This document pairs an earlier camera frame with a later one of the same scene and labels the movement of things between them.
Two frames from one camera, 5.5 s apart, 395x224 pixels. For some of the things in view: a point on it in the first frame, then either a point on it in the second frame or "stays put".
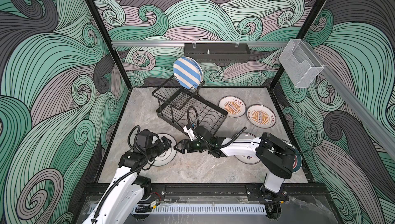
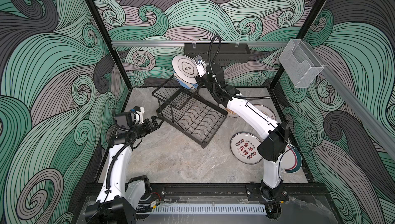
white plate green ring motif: (167, 156) to (184, 68)
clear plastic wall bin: (300, 63) stays put
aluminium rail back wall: (181, 44) stays put
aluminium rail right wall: (359, 105) stays put
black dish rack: (180, 108) stays put
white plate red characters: (246, 160) stays put
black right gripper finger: (183, 144) to (199, 81)
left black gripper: (161, 148) to (147, 126)
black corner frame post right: (309, 22) stays put
